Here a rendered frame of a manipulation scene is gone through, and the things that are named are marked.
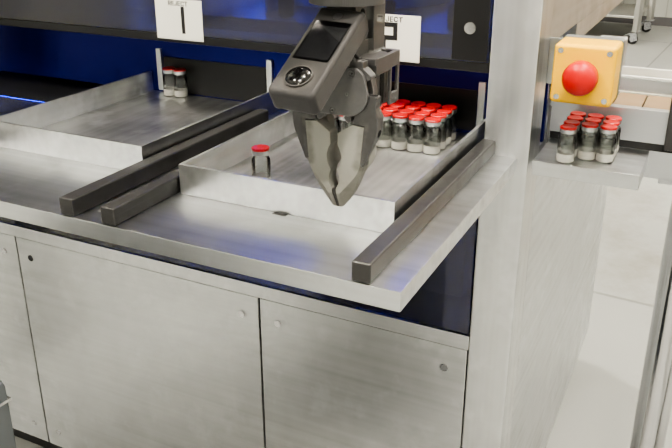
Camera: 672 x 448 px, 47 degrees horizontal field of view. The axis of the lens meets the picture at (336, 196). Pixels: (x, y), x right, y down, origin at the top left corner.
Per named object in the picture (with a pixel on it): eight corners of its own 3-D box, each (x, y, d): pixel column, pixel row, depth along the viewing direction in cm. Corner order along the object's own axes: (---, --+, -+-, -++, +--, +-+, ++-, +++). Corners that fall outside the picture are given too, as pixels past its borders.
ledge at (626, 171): (553, 145, 111) (555, 131, 111) (650, 157, 106) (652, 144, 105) (530, 174, 100) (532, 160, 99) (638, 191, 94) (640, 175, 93)
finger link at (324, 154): (358, 190, 83) (359, 106, 79) (333, 209, 78) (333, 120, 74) (332, 186, 84) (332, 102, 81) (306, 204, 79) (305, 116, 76)
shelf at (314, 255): (130, 99, 136) (129, 88, 135) (529, 155, 107) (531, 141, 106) (-128, 186, 96) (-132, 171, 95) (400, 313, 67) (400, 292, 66)
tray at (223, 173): (317, 119, 116) (317, 96, 115) (487, 142, 106) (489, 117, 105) (180, 193, 88) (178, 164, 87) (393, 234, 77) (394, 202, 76)
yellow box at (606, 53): (560, 89, 101) (566, 33, 98) (618, 95, 98) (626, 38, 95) (548, 102, 95) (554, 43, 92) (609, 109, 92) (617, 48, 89)
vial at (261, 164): (258, 180, 91) (257, 145, 90) (274, 183, 90) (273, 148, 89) (248, 186, 89) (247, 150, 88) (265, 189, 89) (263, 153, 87)
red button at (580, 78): (564, 89, 94) (568, 56, 93) (598, 92, 93) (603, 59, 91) (558, 96, 91) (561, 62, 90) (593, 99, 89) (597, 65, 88)
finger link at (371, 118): (382, 165, 75) (385, 76, 72) (376, 170, 74) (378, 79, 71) (338, 158, 77) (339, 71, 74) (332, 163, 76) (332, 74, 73)
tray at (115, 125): (151, 90, 133) (150, 70, 132) (283, 108, 122) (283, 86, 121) (-10, 145, 105) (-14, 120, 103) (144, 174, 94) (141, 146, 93)
